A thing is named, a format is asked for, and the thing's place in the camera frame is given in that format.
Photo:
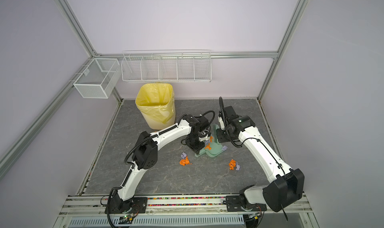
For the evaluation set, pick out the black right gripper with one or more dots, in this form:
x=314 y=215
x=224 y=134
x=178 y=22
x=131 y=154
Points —
x=221 y=138

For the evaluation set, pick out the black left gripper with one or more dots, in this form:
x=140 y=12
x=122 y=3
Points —
x=196 y=149

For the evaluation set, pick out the green plastic dustpan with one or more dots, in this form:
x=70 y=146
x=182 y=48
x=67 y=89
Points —
x=214 y=152

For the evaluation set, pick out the green hand brush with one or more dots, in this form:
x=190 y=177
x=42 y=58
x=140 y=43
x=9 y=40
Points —
x=214 y=133

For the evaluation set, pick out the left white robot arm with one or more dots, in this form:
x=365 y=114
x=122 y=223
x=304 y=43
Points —
x=196 y=130

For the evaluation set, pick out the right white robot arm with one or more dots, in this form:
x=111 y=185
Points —
x=285 y=184

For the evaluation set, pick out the orange paper scrap far right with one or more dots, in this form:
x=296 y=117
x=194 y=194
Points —
x=208 y=142

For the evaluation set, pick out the orange paper scrap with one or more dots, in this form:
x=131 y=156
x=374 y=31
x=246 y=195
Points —
x=232 y=164
x=185 y=161
x=208 y=142

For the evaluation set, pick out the orange paper scrap centre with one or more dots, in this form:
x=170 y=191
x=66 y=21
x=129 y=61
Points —
x=185 y=161

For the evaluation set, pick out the orange paper scrap right front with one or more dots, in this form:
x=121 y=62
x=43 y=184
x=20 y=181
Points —
x=232 y=164

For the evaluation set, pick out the purple paper scrap right front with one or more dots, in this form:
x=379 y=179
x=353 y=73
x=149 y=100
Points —
x=238 y=166

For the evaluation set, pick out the beige bin with yellow bag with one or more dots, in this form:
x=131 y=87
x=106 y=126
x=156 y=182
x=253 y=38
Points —
x=156 y=102

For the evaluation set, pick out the small white mesh basket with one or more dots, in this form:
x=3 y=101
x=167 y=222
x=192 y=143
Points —
x=99 y=78

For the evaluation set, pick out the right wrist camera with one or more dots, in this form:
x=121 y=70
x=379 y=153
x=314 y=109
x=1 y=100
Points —
x=226 y=115

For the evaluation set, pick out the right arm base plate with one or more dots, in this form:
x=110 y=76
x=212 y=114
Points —
x=238 y=203

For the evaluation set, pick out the long white wire basket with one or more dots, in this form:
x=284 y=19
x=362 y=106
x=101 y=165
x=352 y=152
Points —
x=166 y=66

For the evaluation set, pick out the white vented cable duct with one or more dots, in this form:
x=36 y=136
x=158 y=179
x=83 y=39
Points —
x=157 y=221

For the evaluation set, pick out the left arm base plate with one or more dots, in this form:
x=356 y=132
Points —
x=131 y=206

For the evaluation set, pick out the aluminium front rail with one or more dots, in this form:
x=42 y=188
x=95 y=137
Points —
x=157 y=205

